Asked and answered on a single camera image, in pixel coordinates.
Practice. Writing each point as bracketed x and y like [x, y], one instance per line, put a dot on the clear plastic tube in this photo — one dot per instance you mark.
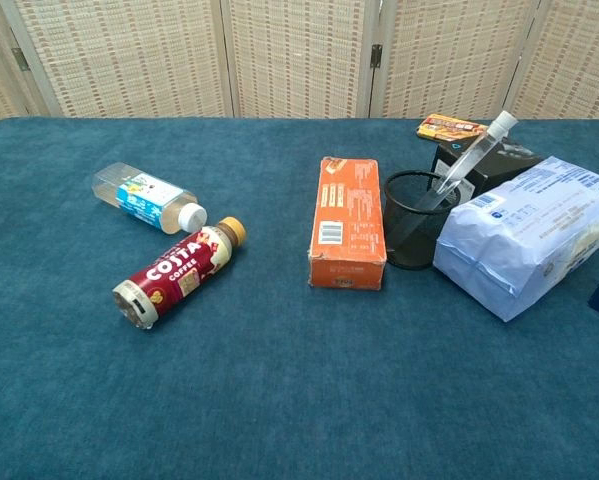
[471, 150]

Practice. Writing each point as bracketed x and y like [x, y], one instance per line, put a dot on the black round container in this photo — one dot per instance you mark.
[409, 240]

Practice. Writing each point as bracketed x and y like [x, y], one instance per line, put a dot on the clear water bottle white cap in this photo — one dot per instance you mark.
[139, 192]

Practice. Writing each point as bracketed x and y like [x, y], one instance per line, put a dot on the orange cardboard box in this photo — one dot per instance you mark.
[349, 220]

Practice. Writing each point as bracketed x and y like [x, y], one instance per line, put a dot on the red Costa coffee bottle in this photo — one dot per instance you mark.
[179, 270]

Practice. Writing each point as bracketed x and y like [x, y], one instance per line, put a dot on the blue table cloth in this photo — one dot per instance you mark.
[259, 375]

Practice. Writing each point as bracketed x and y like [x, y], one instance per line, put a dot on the yellow red curry box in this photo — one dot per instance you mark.
[446, 127]

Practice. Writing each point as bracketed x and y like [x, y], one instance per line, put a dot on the black cardboard box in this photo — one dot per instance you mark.
[501, 170]

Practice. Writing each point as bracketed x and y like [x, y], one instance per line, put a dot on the light blue paper bag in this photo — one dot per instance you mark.
[529, 235]

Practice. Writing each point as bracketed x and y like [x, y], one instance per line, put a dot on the woven folding screen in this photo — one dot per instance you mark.
[129, 55]

